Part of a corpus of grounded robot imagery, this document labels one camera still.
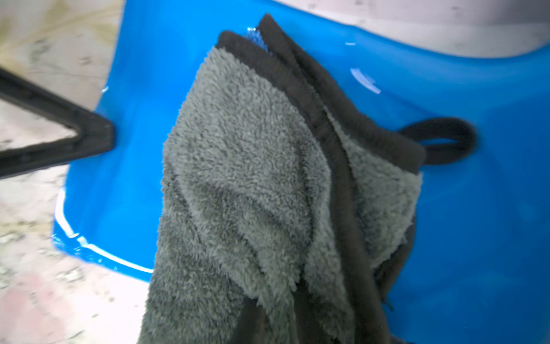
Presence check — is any grey microfibre cloth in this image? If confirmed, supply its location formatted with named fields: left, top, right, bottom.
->
left=138, top=15, right=477, bottom=343

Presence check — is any blue rubber boot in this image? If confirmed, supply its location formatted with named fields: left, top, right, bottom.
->
left=52, top=1, right=549, bottom=343

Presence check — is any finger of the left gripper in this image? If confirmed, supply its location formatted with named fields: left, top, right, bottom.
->
left=1, top=68, right=115, bottom=179

